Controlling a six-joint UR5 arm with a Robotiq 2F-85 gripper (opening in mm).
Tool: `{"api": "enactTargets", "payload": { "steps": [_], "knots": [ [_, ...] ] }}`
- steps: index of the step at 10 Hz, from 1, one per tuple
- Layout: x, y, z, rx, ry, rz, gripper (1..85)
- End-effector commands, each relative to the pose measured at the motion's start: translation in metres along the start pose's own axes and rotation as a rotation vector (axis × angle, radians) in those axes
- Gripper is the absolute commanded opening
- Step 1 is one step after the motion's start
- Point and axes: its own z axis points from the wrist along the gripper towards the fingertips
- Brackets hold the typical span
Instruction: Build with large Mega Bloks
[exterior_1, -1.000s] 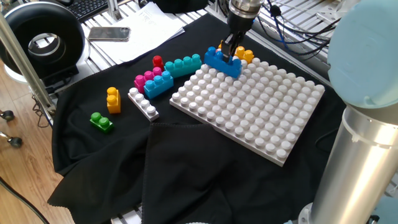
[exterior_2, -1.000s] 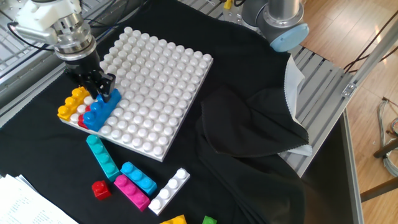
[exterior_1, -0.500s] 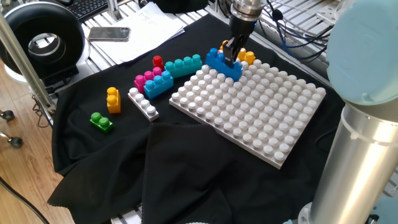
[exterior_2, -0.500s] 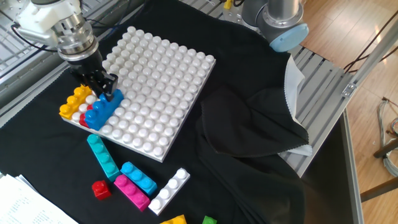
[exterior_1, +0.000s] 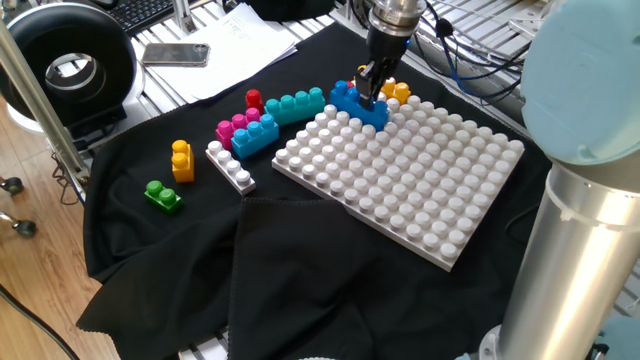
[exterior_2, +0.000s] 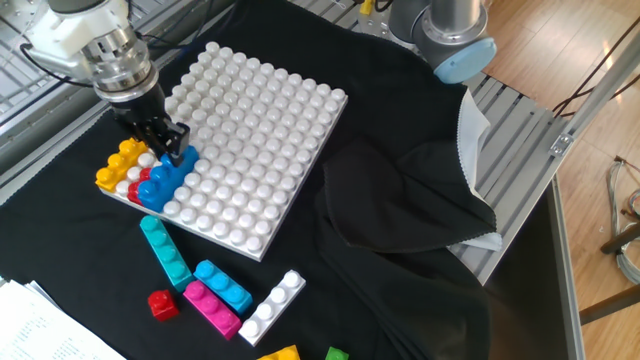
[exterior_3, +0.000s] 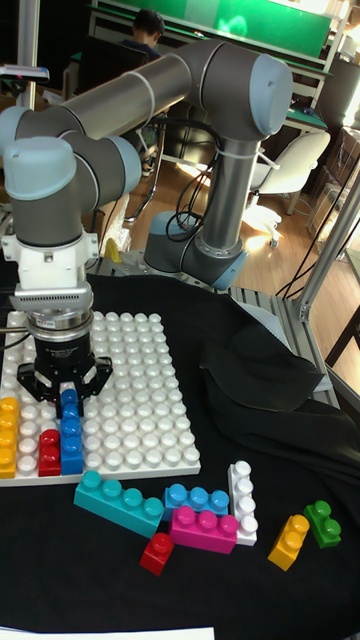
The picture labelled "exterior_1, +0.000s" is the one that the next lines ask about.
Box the teal four-stud block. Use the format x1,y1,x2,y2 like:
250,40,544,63
263,86,327,126

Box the light blue three-stud block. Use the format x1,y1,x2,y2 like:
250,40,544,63
230,113,280,161

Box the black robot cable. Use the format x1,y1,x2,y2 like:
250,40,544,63
414,0,531,96

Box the dark blue four-stud block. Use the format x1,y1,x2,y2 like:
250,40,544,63
328,79,390,132

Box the slanted aluminium post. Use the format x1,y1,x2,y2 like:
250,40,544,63
0,19,90,187

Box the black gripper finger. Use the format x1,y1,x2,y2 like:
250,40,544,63
379,62,399,86
355,62,377,110

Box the chair base with casters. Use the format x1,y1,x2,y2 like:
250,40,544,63
0,175,37,240

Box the yellow two-stud block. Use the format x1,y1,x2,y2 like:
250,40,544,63
170,139,196,184

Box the black cable bundle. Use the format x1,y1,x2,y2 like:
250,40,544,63
49,149,85,206

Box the yellow four-stud block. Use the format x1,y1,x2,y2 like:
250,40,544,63
355,63,412,105

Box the blue gripper cable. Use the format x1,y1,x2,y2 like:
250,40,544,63
439,19,524,85

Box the green two-stud block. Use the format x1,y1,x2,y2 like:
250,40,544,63
143,179,184,215

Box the white four-stud block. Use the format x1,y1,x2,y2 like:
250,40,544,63
205,140,257,196

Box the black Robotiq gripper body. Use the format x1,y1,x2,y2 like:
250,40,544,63
367,28,412,69

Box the smartphone in clear case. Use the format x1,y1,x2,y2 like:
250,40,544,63
140,42,211,68

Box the black bag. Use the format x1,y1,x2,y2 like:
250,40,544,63
244,0,336,22

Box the large black cloth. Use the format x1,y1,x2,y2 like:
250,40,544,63
75,22,640,360

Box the black ring shaped device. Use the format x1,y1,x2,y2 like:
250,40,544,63
0,2,139,129

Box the short aluminium post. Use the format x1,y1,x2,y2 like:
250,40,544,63
172,0,197,35

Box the white paper sheets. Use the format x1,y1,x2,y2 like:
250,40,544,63
144,2,300,105

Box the white studded baseplate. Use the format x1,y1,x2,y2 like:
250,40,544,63
271,94,526,273

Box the red single-stud block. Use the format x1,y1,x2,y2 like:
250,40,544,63
244,88,265,115

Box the magenta three-stud block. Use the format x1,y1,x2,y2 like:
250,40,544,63
214,107,262,151

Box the black keyboard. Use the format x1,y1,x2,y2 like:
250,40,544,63
102,0,176,36

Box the thick black floor cable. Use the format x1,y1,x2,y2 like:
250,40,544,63
0,283,81,360

